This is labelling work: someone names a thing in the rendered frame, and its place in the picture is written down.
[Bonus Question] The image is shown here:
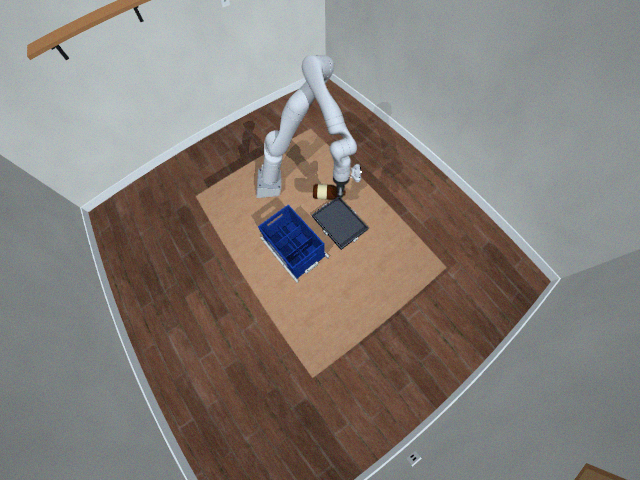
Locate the brown glass bottle with cream label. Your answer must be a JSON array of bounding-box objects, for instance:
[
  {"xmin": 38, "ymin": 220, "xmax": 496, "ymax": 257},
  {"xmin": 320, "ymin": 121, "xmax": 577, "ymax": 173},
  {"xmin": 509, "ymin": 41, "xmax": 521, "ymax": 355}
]
[{"xmin": 313, "ymin": 184, "xmax": 338, "ymax": 200}]

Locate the blue crate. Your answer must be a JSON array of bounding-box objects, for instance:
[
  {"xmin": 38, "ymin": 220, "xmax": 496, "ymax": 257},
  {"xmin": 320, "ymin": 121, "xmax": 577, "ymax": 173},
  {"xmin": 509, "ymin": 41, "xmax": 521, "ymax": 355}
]
[{"xmin": 258, "ymin": 205, "xmax": 325, "ymax": 279}]

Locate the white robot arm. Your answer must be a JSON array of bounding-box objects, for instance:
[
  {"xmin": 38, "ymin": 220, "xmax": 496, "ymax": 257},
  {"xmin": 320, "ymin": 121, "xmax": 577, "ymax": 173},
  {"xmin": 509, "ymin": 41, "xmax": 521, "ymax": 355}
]
[{"xmin": 260, "ymin": 55, "xmax": 357, "ymax": 185}]

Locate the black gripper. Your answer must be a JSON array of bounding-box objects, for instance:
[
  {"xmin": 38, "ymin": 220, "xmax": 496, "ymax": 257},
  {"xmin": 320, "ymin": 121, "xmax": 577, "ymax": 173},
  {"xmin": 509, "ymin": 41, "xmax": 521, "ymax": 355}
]
[{"xmin": 333, "ymin": 177, "xmax": 349, "ymax": 199}]

